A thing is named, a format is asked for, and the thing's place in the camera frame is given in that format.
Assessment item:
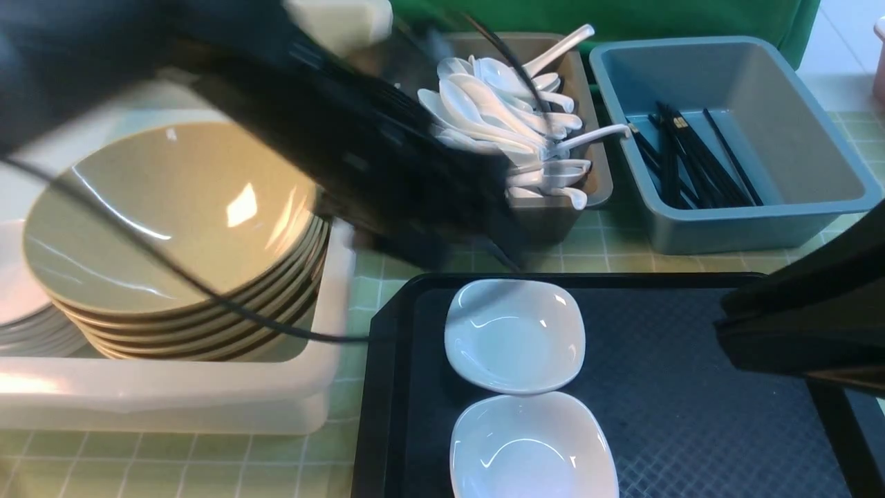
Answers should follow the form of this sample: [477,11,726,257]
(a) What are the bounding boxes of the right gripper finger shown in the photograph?
[715,205,884,396]

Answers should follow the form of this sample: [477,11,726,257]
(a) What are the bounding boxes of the upper white square dish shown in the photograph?
[445,278,587,395]

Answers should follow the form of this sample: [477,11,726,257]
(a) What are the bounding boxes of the stack of tan bowls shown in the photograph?
[52,214,331,362]

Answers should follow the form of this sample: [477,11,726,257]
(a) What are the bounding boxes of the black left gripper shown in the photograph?
[194,41,529,270]

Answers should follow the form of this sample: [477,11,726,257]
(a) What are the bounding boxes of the pile of white spoons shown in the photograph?
[417,24,633,210]

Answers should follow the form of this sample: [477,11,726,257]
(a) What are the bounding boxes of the lower white square dish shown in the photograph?
[449,391,620,497]

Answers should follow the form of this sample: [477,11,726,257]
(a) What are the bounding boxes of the stack of white plates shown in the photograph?
[1,219,86,357]

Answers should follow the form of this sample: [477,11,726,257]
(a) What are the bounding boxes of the blue chopstick bin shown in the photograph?
[589,37,883,255]

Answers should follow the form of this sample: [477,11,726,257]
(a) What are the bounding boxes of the black serving tray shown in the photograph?
[351,273,883,497]

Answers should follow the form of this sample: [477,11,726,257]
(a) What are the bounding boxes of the green backdrop cloth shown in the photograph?
[390,1,820,68]

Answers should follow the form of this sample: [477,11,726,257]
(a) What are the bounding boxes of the black chopsticks in bin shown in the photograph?
[628,101,765,210]

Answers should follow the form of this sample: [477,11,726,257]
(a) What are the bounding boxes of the large white plastic tub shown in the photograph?
[0,0,395,435]

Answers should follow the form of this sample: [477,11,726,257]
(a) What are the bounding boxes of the white square dish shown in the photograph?
[449,391,620,497]
[445,278,587,395]

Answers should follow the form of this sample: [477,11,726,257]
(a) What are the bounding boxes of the top tan stacked bowl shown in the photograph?
[23,122,318,316]

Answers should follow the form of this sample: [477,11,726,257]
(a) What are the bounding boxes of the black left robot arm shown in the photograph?
[2,1,530,272]

